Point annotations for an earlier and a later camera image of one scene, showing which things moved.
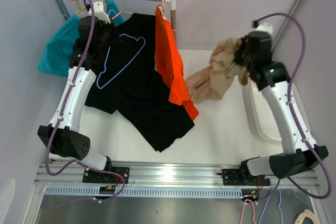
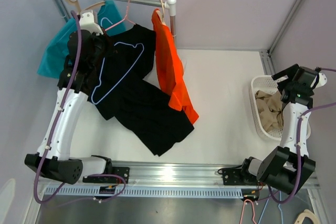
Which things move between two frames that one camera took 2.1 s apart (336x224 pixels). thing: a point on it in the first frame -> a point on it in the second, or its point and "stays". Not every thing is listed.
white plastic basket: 267,123 stays
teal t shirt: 58,53 stays
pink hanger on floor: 243,209 stays
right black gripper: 243,45 -> 289,72
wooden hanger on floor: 306,213 stays
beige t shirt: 212,81 -> 270,108
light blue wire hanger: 145,41 -> 104,57
